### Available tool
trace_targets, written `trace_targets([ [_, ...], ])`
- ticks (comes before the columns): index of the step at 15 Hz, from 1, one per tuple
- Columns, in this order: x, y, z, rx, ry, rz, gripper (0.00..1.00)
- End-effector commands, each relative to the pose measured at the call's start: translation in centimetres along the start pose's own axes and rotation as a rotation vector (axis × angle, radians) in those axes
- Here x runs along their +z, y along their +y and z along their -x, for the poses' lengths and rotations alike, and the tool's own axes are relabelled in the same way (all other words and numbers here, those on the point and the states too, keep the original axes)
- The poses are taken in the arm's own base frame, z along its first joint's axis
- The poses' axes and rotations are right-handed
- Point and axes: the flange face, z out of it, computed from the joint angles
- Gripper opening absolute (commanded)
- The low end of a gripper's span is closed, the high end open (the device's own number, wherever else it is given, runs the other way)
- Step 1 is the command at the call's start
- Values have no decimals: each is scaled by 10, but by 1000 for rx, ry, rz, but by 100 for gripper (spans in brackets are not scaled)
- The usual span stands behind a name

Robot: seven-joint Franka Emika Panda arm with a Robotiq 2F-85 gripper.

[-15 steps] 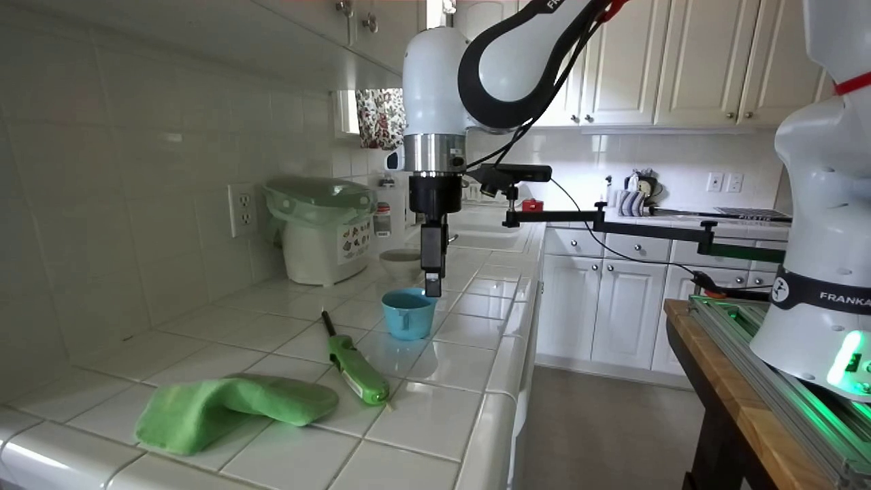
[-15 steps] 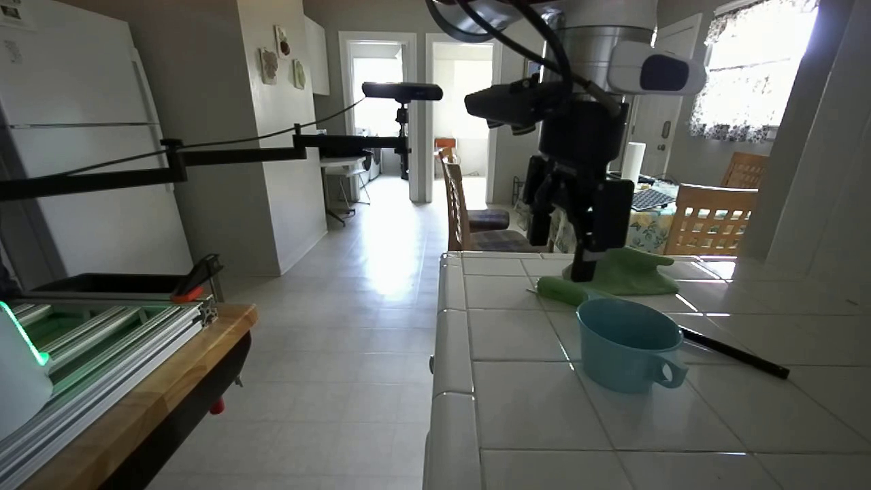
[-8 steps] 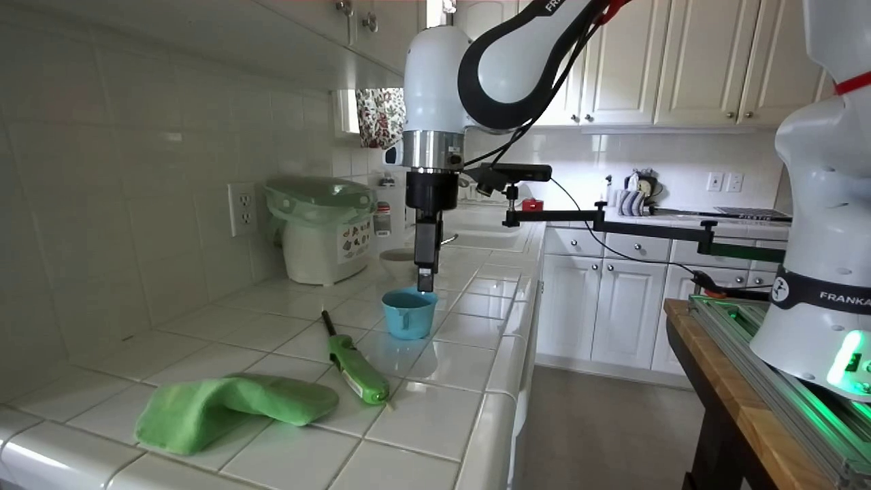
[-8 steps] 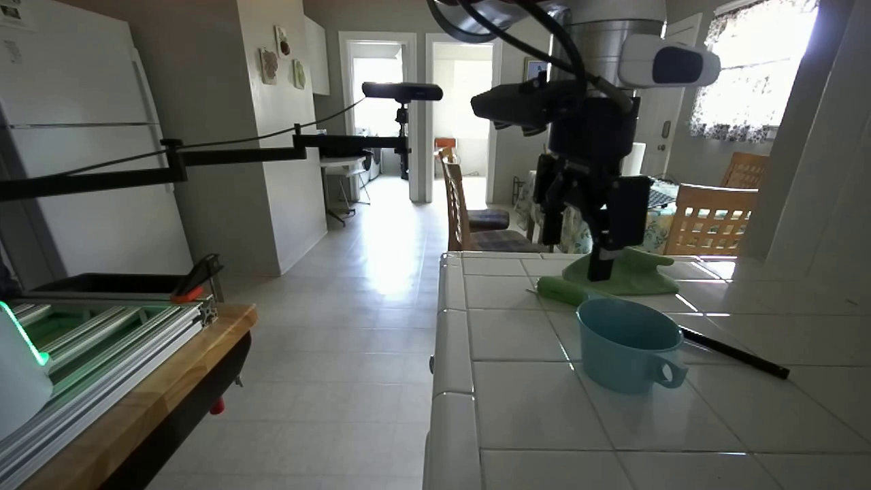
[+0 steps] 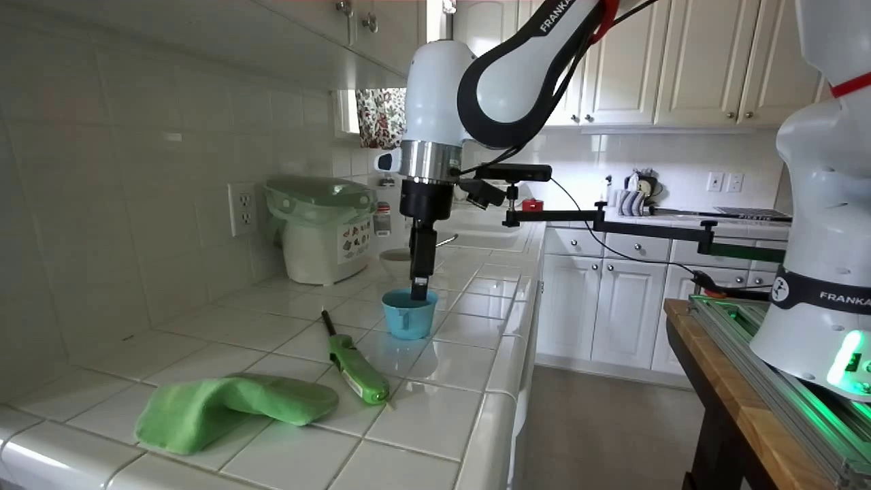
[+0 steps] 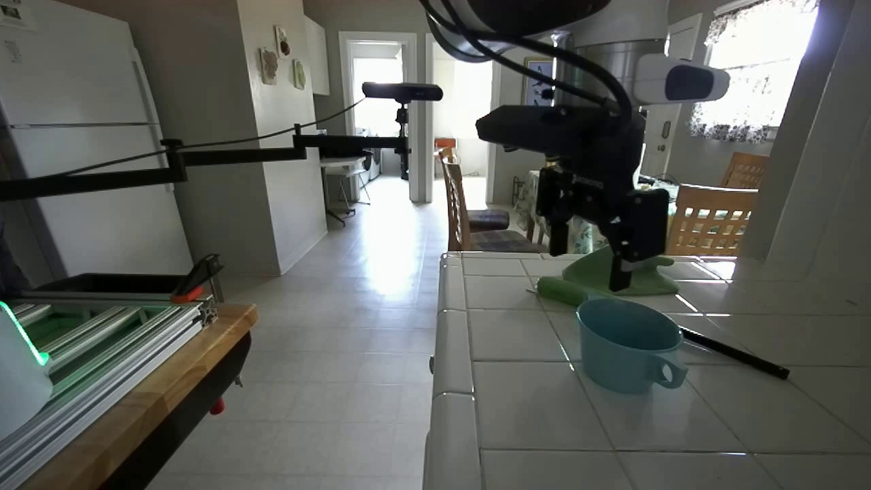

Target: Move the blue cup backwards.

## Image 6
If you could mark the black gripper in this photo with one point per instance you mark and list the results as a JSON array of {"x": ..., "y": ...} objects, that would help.
[{"x": 601, "y": 214}]

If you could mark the blue cup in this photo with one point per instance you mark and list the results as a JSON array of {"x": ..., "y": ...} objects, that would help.
[{"x": 627, "y": 349}]

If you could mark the green cloth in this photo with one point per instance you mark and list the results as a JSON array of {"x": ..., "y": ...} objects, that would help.
[{"x": 653, "y": 275}]

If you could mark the dark floor rug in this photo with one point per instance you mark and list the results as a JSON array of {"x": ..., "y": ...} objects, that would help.
[{"x": 503, "y": 237}]

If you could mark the wooden slatted chair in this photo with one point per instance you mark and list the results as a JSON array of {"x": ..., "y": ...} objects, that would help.
[{"x": 711, "y": 219}]

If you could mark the wooden dining chair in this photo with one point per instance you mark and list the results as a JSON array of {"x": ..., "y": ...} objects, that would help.
[{"x": 453, "y": 200}]

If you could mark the orange clamp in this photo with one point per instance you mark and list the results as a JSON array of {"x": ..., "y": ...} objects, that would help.
[{"x": 200, "y": 275}]

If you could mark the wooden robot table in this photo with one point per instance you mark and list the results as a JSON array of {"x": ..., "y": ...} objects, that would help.
[{"x": 153, "y": 398}]

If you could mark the white refrigerator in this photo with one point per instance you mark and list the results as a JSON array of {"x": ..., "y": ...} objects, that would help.
[{"x": 89, "y": 136}]

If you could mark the black wrist bracket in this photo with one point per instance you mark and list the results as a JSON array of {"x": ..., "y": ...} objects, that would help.
[{"x": 554, "y": 136}]

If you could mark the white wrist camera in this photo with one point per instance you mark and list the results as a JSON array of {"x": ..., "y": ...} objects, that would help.
[{"x": 681, "y": 79}]

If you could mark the black stereo camera bar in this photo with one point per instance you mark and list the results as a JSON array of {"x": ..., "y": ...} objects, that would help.
[{"x": 400, "y": 92}]

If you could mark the black camera boom stand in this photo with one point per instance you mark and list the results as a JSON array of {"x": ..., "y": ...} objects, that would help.
[{"x": 227, "y": 155}]

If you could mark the aluminium rail frame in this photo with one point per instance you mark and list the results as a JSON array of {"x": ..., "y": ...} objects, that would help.
[{"x": 98, "y": 362}]

